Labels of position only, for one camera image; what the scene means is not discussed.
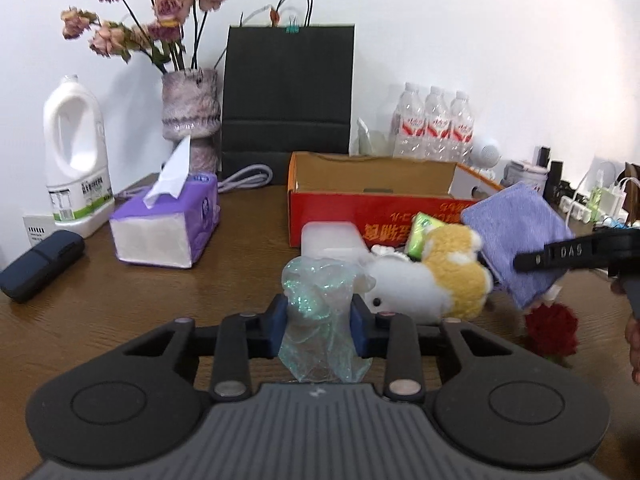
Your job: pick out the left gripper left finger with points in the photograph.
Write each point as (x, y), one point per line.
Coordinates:
(232, 344)

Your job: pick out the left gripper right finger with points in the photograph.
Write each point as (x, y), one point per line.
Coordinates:
(396, 338)

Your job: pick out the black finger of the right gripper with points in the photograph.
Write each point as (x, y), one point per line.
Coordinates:
(575, 254)

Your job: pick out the yellow white plush toy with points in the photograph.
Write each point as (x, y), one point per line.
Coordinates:
(447, 281)

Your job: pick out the purple cloth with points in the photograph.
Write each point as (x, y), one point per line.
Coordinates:
(515, 220)

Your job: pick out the clear plastic bag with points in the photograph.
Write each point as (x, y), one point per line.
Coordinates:
(317, 345)

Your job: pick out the green tissue packet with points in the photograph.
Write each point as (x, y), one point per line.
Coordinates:
(421, 225)

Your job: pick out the white power strip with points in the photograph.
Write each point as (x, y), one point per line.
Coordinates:
(574, 209)

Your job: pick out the green spray bottle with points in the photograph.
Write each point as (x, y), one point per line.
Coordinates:
(595, 196)

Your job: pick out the black cosmetic bottle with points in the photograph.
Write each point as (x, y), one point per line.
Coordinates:
(554, 178)

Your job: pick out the red fabric rose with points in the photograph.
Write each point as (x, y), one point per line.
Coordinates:
(551, 331)

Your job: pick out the small white tin box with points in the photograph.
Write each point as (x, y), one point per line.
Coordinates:
(534, 177)

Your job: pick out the white translucent plastic box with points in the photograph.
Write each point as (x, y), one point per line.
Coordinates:
(333, 240)

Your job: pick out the purple tissue pack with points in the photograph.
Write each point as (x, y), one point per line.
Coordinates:
(170, 224)

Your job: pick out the white robot figurine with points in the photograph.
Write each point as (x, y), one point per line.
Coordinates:
(485, 155)

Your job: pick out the red orange cardboard box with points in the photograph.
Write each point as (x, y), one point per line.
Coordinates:
(378, 195)

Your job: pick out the water bottle right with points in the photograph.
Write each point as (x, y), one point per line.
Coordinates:
(462, 123)

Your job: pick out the water bottle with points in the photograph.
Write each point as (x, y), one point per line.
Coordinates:
(437, 125)
(407, 129)
(462, 123)

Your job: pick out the water bottle middle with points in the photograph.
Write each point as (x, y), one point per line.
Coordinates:
(437, 125)

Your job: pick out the water bottle left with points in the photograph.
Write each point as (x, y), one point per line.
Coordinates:
(407, 129)

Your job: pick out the clear glass jar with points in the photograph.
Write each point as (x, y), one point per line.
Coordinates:
(372, 142)

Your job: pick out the dark blue glasses case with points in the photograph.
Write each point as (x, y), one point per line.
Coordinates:
(29, 274)

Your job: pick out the white detergent jug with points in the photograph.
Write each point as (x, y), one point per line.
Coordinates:
(75, 159)

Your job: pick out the marbled purple vase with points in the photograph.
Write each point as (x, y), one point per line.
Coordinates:
(191, 109)

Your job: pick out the black paper bag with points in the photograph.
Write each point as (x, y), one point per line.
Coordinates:
(287, 89)

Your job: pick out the dried pink rose bouquet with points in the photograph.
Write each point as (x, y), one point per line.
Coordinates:
(168, 33)

